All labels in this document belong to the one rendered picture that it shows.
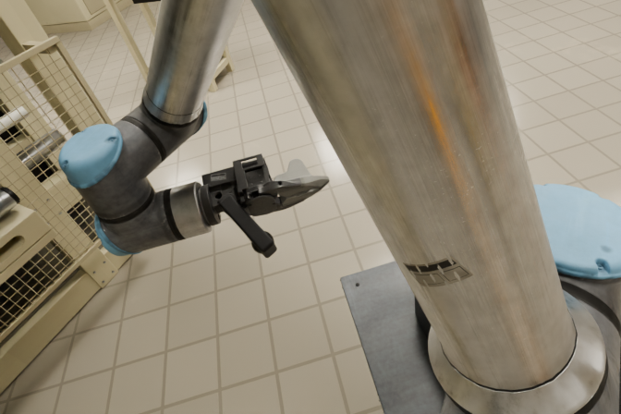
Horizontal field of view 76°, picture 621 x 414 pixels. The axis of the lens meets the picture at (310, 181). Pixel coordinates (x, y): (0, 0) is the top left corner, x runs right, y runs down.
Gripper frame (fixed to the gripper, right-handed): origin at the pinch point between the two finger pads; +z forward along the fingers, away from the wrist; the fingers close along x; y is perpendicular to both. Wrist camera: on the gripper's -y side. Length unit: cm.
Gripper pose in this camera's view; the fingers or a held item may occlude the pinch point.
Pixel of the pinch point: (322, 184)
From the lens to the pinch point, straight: 68.5
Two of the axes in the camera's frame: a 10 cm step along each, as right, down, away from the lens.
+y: -2.6, -8.6, 4.4
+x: 0.7, 4.4, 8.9
